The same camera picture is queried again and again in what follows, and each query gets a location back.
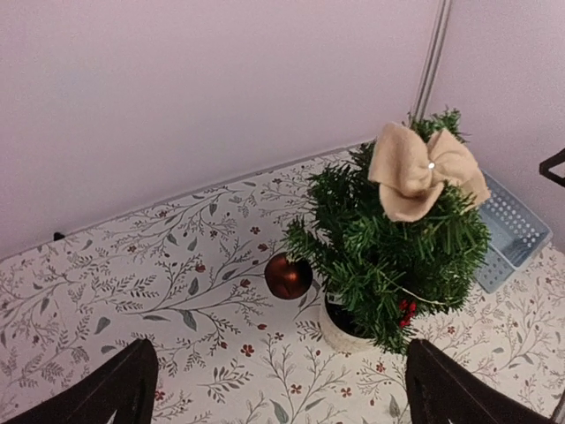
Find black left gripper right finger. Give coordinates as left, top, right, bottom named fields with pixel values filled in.
left=405, top=339, right=556, bottom=424

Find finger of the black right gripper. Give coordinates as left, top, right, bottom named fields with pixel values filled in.
left=539, top=148, right=565, bottom=187

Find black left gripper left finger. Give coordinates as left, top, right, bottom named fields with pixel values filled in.
left=8, top=338, right=159, bottom=424

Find red berry sprig ornament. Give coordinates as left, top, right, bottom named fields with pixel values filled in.
left=399, top=299, right=417, bottom=329

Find thin fairy light wire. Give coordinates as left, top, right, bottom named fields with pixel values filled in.
left=374, top=269, right=460, bottom=306

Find white ribbed plant pot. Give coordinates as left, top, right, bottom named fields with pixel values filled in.
left=319, top=296, right=374, bottom=353

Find beige ribbon bow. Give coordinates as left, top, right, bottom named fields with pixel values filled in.
left=367, top=123, right=490, bottom=223

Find small green christmas tree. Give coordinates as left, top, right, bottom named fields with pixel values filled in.
left=285, top=109, right=490, bottom=354

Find dark red bauble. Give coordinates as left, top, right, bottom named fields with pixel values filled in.
left=264, top=253, right=313, bottom=300

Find light blue perforated basket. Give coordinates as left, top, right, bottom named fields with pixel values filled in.
left=475, top=173, right=553, bottom=293

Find aluminium corner post right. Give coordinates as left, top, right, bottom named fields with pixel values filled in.
left=410, top=0, right=453, bottom=121

